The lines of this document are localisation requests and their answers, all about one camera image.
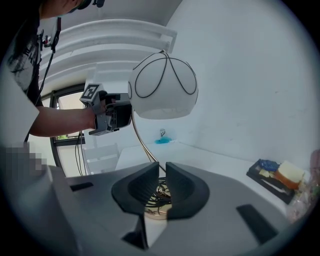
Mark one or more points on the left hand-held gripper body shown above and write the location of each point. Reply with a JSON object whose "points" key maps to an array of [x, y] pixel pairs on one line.
{"points": [[117, 115]]}

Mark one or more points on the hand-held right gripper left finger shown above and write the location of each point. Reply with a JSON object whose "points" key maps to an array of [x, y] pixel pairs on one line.
{"points": [[135, 191]]}

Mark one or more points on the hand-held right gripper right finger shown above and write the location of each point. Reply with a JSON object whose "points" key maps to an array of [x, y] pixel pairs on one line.
{"points": [[186, 193]]}

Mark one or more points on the white globe lamp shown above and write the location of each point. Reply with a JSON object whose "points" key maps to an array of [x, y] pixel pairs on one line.
{"points": [[162, 90]]}

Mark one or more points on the person's left forearm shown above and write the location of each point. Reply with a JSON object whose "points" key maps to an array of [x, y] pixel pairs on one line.
{"points": [[62, 121]]}

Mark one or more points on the white table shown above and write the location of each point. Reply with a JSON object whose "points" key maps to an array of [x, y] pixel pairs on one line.
{"points": [[212, 160]]}

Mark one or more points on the white chair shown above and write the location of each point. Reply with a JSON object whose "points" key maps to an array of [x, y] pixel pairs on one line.
{"points": [[100, 157]]}

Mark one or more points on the blue cloth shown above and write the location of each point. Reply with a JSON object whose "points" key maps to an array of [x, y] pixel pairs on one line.
{"points": [[163, 141]]}

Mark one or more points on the black tray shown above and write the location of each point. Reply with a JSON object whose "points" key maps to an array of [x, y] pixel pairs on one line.
{"points": [[268, 183]]}

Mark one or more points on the blue packet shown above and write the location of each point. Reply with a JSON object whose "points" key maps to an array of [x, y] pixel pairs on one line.
{"points": [[268, 165]]}

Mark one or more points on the yellow and orange sponge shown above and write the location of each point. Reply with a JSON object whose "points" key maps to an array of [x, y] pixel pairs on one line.
{"points": [[290, 175]]}

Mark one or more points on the clear plastic bag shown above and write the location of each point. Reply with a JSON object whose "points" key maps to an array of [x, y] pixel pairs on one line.
{"points": [[303, 197]]}

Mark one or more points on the person's head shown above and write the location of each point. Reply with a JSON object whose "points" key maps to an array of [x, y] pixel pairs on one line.
{"points": [[57, 7]]}

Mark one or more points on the black window frame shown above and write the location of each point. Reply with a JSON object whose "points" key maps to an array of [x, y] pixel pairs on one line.
{"points": [[53, 125]]}

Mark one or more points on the white bunk bed frame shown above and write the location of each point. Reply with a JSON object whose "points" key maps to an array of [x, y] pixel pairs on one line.
{"points": [[105, 37]]}

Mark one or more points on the black head-worn camera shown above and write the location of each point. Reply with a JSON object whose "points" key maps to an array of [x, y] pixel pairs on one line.
{"points": [[91, 3]]}

